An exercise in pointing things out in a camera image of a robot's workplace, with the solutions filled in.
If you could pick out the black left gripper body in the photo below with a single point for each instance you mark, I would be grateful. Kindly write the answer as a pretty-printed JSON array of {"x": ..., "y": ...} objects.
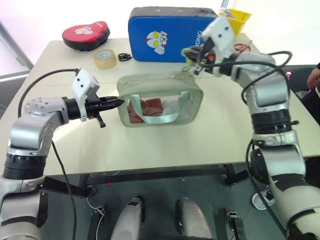
[{"x": 93, "y": 108}]

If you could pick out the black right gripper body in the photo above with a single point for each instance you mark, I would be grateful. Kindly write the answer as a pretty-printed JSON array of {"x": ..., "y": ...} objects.
[{"x": 206, "y": 55}]

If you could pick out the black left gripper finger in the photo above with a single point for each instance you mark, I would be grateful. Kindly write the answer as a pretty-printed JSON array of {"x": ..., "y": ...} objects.
[
  {"x": 111, "y": 99},
  {"x": 111, "y": 105}
]

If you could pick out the green zip pouch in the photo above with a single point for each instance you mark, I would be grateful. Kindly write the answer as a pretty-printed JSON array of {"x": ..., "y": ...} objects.
[{"x": 160, "y": 82}]

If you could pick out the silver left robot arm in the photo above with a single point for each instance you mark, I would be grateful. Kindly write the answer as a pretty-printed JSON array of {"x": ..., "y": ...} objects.
[{"x": 30, "y": 132}]

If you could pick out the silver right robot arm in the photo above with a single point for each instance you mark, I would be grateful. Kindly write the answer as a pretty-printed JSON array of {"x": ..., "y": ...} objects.
[{"x": 270, "y": 100}]

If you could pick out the red cloth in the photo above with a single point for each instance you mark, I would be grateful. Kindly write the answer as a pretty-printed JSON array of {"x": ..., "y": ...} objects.
[{"x": 150, "y": 107}]

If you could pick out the clear packing tape roll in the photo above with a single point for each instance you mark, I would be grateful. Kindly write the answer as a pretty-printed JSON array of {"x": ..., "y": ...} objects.
[{"x": 105, "y": 60}]

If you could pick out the blue cartoon kick pad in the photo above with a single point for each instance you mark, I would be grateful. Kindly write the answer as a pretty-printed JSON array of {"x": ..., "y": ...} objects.
[{"x": 160, "y": 27}]

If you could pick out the yellow plastic bag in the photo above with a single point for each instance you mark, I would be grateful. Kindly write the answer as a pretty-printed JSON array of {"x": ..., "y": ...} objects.
[{"x": 241, "y": 20}]

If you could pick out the white crumpled tissue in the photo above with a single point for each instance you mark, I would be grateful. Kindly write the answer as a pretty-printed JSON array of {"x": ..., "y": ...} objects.
[{"x": 175, "y": 108}]

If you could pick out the red boxing focus pad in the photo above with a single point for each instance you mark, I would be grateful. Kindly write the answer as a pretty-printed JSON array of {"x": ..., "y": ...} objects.
[{"x": 85, "y": 33}]

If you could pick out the seated person in dark clothes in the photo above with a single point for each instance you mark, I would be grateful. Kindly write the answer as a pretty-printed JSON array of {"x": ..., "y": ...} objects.
[{"x": 313, "y": 80}]

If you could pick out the silver left robot leg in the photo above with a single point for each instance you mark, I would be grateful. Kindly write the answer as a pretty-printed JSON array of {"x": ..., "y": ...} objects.
[{"x": 130, "y": 220}]

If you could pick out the silver robot leg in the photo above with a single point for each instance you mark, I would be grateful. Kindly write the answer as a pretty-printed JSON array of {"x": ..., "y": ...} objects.
[
  {"x": 192, "y": 220},
  {"x": 130, "y": 220}
]

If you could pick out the silver right robot leg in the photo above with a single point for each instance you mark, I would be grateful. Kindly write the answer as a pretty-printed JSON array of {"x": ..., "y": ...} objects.
[{"x": 192, "y": 220}]

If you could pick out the white round floor disc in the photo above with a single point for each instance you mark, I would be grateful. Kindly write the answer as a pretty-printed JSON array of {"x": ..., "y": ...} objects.
[{"x": 260, "y": 201}]

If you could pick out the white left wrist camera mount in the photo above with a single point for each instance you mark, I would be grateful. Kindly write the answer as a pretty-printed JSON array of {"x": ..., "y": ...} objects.
[{"x": 83, "y": 86}]

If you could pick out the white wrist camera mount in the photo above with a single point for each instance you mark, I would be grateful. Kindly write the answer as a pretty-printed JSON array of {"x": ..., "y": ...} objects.
[
  {"x": 83, "y": 86},
  {"x": 221, "y": 31}
]

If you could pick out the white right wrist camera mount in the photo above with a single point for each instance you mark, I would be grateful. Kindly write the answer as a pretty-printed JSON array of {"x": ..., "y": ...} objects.
[{"x": 221, "y": 31}]

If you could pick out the black table frame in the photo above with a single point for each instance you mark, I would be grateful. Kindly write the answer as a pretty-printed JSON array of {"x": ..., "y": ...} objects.
[{"x": 155, "y": 172}]

